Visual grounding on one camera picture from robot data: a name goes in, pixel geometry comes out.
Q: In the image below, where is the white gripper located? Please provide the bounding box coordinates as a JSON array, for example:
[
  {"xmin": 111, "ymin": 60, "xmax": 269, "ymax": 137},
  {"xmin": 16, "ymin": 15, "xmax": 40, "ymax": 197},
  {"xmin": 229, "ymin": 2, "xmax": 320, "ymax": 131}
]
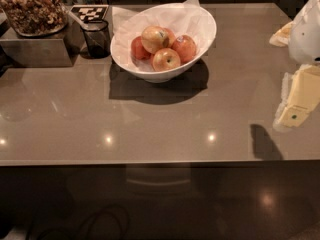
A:
[{"xmin": 269, "ymin": 0, "xmax": 320, "ymax": 132}]

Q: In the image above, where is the white paper liner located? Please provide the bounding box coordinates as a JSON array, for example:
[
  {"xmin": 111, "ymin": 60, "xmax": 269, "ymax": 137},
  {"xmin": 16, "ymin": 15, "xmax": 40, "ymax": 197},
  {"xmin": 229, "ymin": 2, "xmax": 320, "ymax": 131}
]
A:
[{"xmin": 111, "ymin": 0, "xmax": 214, "ymax": 72}]

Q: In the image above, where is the left red apple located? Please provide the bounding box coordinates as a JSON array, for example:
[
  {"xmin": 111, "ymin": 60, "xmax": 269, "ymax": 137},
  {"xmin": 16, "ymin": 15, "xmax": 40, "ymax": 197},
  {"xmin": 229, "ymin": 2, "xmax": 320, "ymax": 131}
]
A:
[{"xmin": 131, "ymin": 36, "xmax": 151, "ymax": 60}]

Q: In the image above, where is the right red apple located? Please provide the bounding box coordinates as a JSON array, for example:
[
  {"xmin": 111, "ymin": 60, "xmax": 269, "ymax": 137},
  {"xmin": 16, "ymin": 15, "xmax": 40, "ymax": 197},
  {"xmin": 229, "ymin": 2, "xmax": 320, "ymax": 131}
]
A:
[{"xmin": 172, "ymin": 35, "xmax": 197, "ymax": 64}]

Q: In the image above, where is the red apple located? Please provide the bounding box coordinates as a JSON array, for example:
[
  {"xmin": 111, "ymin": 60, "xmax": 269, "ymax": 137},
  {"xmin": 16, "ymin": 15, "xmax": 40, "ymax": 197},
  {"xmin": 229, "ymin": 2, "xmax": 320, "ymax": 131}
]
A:
[
  {"xmin": 172, "ymin": 35, "xmax": 197, "ymax": 64},
  {"xmin": 131, "ymin": 36, "xmax": 151, "ymax": 60}
]

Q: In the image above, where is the steel box stand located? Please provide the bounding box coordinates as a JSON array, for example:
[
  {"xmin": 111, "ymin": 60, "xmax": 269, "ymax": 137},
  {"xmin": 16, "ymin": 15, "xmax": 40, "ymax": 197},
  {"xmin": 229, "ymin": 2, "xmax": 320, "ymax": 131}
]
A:
[{"xmin": 0, "ymin": 24, "xmax": 84, "ymax": 68}]

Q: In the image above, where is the white ceramic bowl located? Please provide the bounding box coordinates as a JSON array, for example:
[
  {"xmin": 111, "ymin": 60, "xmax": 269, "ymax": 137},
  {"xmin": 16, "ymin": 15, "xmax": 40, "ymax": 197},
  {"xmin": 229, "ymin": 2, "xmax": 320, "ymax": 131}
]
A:
[{"xmin": 109, "ymin": 2, "xmax": 218, "ymax": 84}]

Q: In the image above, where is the yellow-red apple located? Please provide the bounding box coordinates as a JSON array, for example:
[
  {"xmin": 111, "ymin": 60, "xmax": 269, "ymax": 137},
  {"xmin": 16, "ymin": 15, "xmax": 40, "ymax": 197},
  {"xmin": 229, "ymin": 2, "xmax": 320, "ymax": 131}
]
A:
[
  {"xmin": 141, "ymin": 26, "xmax": 169, "ymax": 54},
  {"xmin": 152, "ymin": 48, "xmax": 181, "ymax": 72}
]

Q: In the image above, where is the black mesh cup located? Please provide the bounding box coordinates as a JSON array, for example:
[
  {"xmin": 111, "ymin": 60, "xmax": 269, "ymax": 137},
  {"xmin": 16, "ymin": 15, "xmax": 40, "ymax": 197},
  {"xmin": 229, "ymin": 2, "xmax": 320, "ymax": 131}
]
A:
[{"xmin": 82, "ymin": 20, "xmax": 111, "ymax": 58}]

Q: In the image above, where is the black white marker tag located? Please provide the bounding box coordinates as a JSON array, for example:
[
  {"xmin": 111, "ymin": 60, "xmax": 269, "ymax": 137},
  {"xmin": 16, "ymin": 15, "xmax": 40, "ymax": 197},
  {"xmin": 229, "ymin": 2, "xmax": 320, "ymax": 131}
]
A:
[{"xmin": 71, "ymin": 5, "xmax": 109, "ymax": 23}]

